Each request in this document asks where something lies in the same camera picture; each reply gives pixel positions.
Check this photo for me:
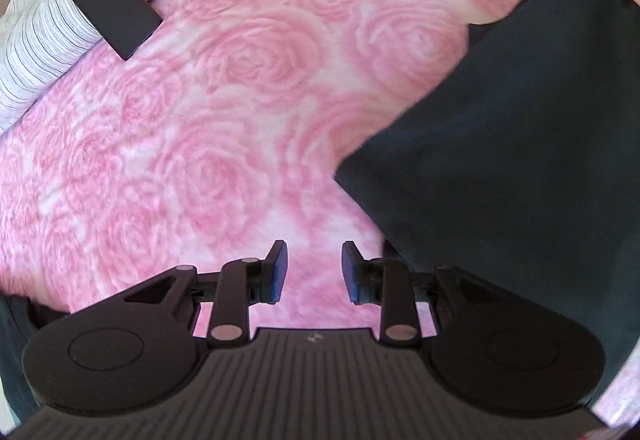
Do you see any pink rose blanket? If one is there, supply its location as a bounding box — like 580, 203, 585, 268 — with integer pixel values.
0, 0, 640, 440

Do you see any black phone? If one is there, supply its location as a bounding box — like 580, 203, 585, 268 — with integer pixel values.
72, 0, 163, 60

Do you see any dark green sweatshirt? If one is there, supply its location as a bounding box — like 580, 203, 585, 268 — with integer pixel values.
1, 0, 639, 420

